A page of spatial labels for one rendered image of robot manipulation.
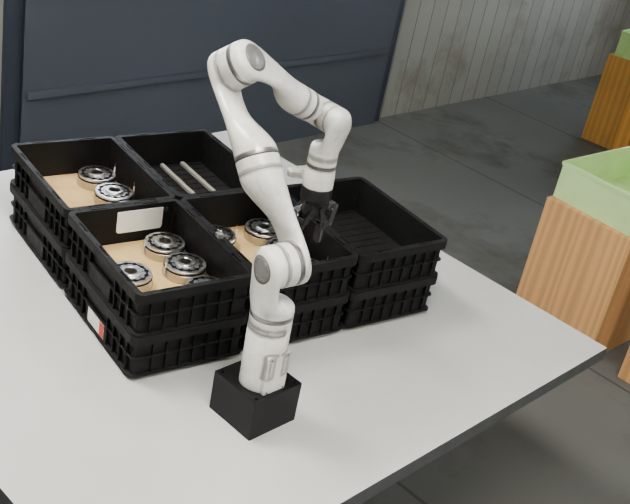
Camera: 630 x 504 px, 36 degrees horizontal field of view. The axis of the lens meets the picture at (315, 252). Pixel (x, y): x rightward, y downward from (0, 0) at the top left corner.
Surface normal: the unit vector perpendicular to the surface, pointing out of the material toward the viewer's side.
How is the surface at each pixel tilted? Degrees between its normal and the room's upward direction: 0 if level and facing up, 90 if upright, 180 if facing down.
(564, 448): 0
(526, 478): 0
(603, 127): 90
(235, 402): 90
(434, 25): 90
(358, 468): 0
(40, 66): 90
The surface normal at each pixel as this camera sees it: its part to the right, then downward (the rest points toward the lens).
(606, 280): -0.72, 0.21
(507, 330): 0.18, -0.87
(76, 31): 0.69, 0.45
